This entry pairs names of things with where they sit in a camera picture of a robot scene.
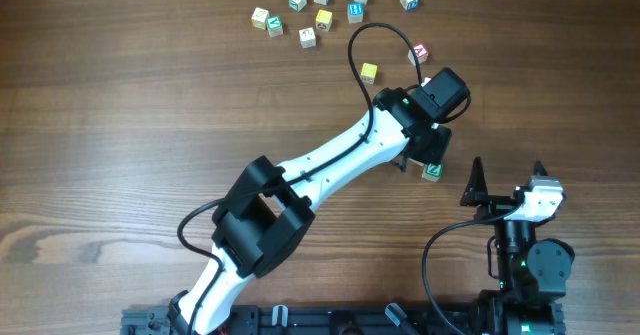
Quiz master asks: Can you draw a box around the blue H block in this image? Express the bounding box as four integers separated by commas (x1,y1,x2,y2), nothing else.
347,2,364,24

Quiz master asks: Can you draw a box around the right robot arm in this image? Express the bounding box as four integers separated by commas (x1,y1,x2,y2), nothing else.
460,157,575,335

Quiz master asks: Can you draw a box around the green V block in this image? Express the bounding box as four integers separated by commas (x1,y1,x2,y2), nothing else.
266,16,284,37

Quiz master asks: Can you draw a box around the green Z block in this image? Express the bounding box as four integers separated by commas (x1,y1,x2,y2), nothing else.
422,164,444,182

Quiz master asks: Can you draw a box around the yellow top block upper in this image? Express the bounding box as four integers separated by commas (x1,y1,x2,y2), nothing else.
316,9,333,31

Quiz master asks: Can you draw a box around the teal sided block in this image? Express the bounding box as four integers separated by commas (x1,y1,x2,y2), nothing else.
288,0,307,12

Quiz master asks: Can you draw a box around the red A block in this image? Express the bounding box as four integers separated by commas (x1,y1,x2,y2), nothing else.
408,43,430,66

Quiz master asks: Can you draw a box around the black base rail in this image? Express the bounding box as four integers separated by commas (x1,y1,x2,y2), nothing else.
119,302,566,335

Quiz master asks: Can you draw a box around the yellow edge block far left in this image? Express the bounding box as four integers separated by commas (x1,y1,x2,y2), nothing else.
251,7,270,30

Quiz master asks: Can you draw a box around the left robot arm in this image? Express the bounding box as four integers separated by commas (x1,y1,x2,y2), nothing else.
169,68,471,334

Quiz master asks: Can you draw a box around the white block red side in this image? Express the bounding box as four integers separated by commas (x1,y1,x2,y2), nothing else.
299,27,316,49

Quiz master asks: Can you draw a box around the yellow top block lower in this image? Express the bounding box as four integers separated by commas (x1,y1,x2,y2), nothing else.
360,63,378,85

